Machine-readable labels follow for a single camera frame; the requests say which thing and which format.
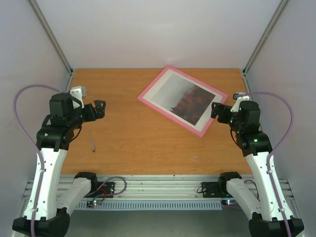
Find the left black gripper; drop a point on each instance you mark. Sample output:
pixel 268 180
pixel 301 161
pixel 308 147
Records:
pixel 100 110

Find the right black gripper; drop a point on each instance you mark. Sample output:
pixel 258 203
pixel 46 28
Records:
pixel 220 113

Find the pink photo frame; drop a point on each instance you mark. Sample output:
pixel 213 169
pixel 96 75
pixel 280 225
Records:
pixel 205 121

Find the clear plastic screwdriver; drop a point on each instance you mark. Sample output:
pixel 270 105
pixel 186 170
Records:
pixel 92 142

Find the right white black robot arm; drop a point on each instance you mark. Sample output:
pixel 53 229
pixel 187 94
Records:
pixel 269 214

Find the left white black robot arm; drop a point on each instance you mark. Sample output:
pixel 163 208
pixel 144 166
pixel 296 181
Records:
pixel 46 215

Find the landscape photo print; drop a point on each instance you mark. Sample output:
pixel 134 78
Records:
pixel 183 98

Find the right small circuit board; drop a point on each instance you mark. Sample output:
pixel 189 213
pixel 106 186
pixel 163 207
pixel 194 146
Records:
pixel 229 202

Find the small circuit board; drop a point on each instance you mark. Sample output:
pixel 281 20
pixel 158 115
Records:
pixel 229 202
pixel 93 204

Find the left small circuit board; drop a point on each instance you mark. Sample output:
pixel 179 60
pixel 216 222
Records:
pixel 93 204

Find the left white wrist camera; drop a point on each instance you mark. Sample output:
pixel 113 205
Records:
pixel 79 92

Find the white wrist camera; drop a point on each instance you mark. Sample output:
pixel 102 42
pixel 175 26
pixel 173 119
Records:
pixel 238 97
pixel 79 92

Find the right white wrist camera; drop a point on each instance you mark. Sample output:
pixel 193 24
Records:
pixel 238 97

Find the right aluminium corner post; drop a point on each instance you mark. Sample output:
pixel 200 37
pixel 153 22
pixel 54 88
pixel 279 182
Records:
pixel 270 26

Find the aluminium corner post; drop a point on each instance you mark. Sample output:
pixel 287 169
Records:
pixel 35 6
pixel 270 26

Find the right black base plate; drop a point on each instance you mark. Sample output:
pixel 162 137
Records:
pixel 211 190

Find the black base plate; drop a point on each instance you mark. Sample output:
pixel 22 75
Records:
pixel 211 190
pixel 106 191

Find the aluminium rail base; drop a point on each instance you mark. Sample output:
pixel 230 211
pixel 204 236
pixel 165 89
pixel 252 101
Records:
pixel 153 187

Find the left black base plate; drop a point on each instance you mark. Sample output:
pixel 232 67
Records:
pixel 106 191

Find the left aluminium corner post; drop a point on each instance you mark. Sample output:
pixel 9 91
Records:
pixel 35 6

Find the grey slotted cable duct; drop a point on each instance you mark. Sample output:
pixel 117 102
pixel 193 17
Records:
pixel 134 205

